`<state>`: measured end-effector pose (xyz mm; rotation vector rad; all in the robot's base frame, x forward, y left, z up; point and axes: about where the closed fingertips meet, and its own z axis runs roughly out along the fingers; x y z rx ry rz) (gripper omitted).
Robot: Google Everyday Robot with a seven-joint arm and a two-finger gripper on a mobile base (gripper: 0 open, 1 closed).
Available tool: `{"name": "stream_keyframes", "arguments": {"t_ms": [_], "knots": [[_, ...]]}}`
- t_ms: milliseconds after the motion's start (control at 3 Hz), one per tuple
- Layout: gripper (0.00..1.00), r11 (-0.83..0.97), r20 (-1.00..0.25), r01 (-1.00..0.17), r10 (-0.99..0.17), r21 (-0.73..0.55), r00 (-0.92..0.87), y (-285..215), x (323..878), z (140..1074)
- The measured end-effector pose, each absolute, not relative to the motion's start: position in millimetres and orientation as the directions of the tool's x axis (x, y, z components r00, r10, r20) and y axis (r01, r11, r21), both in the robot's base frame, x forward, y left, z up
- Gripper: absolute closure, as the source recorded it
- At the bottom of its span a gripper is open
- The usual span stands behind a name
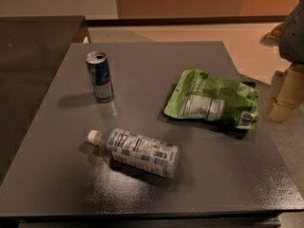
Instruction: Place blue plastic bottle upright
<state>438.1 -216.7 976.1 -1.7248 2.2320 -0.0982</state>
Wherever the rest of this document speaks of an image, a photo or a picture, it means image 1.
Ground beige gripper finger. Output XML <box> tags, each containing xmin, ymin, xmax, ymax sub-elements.
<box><xmin>262</xmin><ymin>24</ymin><xmax>282</xmax><ymax>46</ymax></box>
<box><xmin>268</xmin><ymin>64</ymin><xmax>304</xmax><ymax>123</ymax></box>

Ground green snack pouch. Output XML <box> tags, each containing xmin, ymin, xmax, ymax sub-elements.
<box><xmin>164</xmin><ymin>69</ymin><xmax>259</xmax><ymax>130</ymax></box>

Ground blue silver drink can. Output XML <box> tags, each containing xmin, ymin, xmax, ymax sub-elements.
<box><xmin>85</xmin><ymin>51</ymin><xmax>114</xmax><ymax>103</ymax></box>

